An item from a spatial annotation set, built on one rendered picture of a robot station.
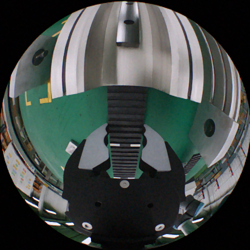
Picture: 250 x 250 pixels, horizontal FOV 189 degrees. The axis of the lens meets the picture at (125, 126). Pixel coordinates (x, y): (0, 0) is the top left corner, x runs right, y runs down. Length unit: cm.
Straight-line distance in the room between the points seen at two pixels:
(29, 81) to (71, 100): 10
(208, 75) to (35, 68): 28
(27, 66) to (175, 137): 30
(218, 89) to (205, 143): 10
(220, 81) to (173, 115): 12
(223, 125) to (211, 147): 4
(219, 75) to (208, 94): 5
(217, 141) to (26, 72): 30
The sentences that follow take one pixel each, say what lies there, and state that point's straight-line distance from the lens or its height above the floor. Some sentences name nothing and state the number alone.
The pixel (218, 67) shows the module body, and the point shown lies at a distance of 17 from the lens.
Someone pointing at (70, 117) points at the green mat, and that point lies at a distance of 17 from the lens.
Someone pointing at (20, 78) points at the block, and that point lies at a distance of 16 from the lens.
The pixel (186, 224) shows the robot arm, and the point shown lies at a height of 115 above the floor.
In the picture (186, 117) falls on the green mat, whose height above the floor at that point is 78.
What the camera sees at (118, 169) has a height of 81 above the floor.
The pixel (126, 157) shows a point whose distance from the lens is 16.
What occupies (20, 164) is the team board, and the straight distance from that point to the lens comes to 304.
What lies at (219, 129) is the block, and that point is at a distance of 15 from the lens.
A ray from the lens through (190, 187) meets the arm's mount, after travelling 79.
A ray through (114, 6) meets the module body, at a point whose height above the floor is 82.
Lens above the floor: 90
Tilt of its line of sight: 59 degrees down
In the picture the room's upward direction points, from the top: 179 degrees counter-clockwise
